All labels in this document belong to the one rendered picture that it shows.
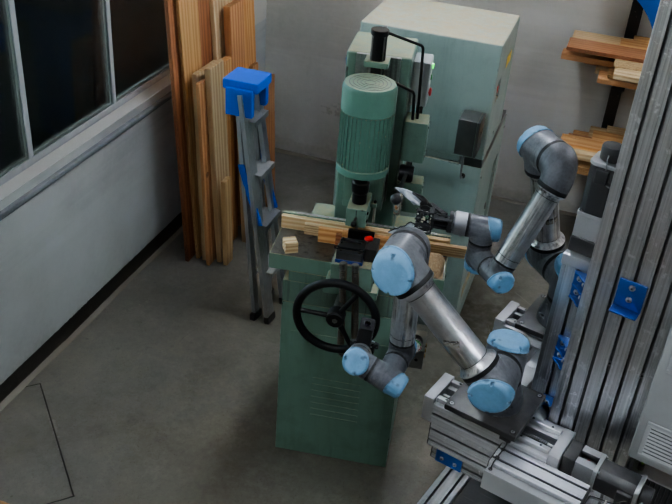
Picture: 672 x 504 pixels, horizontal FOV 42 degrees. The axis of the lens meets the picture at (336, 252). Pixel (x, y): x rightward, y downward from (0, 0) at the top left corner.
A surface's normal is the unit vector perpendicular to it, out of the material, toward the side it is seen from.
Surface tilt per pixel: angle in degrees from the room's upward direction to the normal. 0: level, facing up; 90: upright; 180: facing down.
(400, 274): 86
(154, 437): 0
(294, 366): 90
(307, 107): 90
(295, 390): 90
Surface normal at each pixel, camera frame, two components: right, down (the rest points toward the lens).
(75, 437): 0.07, -0.84
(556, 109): -0.32, 0.49
